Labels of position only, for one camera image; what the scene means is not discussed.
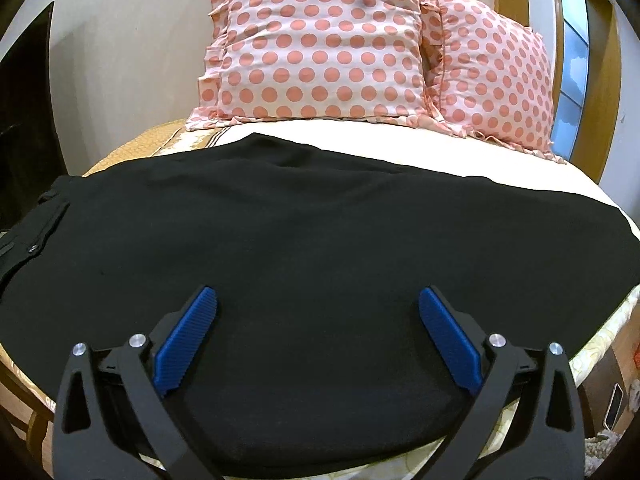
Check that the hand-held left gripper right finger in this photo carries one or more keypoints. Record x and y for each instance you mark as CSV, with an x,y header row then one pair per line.
x,y
452,340

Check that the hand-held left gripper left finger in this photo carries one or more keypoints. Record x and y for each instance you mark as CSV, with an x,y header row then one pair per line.
x,y
185,340

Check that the black pants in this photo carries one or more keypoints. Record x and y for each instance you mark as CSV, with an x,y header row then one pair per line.
x,y
310,240

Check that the white phone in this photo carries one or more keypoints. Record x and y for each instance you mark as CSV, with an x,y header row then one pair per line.
x,y
614,405

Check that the bed with cream sheet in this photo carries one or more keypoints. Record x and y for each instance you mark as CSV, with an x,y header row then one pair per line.
x,y
400,150

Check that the small pink polka dot pillow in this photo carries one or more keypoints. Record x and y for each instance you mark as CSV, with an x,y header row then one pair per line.
x,y
492,80

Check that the black monitor screen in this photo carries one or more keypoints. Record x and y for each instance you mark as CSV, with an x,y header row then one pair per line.
x,y
25,120

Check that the large pink polka dot pillow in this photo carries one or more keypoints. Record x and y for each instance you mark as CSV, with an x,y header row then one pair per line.
x,y
320,45

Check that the window with wooden frame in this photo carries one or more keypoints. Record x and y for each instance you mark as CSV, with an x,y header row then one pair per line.
x,y
590,75

